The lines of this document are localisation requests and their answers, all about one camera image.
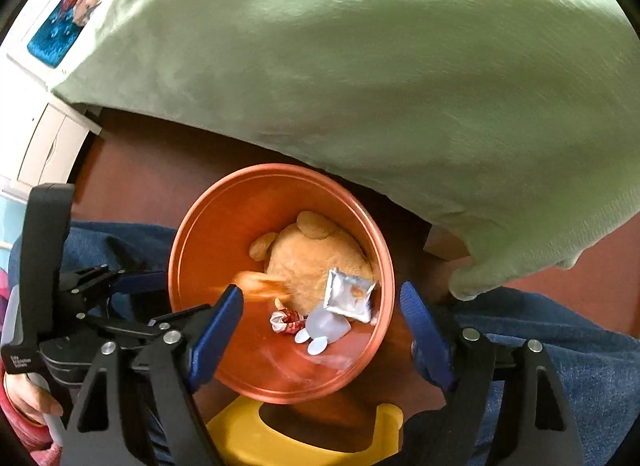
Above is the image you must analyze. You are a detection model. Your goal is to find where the person's left forearm pink sleeve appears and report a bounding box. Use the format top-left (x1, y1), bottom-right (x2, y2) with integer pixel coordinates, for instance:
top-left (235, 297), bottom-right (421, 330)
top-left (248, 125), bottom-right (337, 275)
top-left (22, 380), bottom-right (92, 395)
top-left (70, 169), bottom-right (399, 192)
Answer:
top-left (0, 361), bottom-right (63, 466)

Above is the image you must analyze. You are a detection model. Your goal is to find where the clear plastic piece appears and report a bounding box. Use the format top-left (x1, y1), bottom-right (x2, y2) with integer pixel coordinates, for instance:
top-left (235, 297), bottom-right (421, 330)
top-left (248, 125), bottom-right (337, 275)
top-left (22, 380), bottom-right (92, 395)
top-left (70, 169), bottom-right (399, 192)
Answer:
top-left (305, 306), bottom-right (352, 344)

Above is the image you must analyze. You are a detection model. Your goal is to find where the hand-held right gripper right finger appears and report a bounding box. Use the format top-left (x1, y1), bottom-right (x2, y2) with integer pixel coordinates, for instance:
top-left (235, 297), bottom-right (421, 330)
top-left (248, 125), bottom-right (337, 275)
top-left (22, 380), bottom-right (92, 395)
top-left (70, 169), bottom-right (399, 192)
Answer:
top-left (400, 281), bottom-right (586, 466)

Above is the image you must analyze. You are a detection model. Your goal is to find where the person's left hand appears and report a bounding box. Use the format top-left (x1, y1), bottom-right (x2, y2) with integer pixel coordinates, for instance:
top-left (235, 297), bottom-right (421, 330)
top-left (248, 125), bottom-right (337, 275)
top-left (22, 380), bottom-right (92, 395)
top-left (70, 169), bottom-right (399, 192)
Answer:
top-left (4, 371), bottom-right (64, 428)

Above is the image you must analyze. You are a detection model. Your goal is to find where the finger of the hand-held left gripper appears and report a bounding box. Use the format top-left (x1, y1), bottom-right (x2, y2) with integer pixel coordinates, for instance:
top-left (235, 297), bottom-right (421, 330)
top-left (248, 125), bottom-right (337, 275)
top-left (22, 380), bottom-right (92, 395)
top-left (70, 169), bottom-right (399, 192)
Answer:
top-left (60, 265), bottom-right (169, 297)
top-left (75, 312), bottom-right (168, 343)

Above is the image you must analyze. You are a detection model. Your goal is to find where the cartoon wall poster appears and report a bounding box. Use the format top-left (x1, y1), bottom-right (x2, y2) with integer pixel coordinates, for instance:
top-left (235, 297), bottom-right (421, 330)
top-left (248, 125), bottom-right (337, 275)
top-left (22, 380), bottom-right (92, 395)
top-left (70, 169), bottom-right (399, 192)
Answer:
top-left (0, 186), bottom-right (23, 293)

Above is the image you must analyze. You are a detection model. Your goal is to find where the silver foil packet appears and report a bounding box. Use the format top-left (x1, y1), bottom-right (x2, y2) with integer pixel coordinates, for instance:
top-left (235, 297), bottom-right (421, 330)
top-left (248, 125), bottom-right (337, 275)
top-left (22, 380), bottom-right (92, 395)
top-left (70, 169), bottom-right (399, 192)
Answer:
top-left (322, 268), bottom-right (377, 324)

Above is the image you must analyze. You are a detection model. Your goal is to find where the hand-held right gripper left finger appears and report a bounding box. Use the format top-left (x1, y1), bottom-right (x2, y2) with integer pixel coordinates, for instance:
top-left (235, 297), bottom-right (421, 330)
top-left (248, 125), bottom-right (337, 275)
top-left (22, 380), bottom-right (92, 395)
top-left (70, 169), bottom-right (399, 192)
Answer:
top-left (60, 285), bottom-right (244, 466)

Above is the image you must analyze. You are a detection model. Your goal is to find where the red white candy wrapper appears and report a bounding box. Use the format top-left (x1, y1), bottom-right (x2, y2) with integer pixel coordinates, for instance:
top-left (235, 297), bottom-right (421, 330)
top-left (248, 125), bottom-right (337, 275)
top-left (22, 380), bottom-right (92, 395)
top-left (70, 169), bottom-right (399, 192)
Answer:
top-left (270, 308), bottom-right (305, 335)

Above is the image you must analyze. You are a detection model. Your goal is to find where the orange plastic bowl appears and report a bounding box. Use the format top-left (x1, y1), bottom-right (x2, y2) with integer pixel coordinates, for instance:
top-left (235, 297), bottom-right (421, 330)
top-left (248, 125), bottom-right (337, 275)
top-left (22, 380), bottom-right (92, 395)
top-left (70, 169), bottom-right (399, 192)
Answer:
top-left (168, 163), bottom-right (396, 404)

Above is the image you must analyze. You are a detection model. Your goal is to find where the yellow plastic stool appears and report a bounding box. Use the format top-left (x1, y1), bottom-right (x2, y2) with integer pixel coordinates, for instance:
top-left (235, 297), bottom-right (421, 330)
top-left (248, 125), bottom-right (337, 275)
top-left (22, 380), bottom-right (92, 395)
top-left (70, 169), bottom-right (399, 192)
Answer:
top-left (206, 396), bottom-right (405, 466)

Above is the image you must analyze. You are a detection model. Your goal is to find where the white headboard with blue print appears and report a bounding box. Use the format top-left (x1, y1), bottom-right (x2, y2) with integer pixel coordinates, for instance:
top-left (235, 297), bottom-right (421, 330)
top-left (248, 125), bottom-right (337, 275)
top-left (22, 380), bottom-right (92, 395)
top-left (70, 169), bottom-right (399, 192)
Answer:
top-left (0, 0), bottom-right (136, 92)

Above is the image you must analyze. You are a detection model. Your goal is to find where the tan plush toy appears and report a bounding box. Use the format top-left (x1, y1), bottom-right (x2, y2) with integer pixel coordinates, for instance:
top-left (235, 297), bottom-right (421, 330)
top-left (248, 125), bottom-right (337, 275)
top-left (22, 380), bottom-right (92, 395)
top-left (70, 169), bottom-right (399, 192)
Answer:
top-left (249, 211), bottom-right (375, 314)

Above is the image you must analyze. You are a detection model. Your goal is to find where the bed with green sheet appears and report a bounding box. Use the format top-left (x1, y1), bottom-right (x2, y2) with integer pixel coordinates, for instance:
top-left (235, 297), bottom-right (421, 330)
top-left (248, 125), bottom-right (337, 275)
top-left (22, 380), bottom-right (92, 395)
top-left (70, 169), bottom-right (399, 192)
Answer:
top-left (50, 0), bottom-right (635, 303)

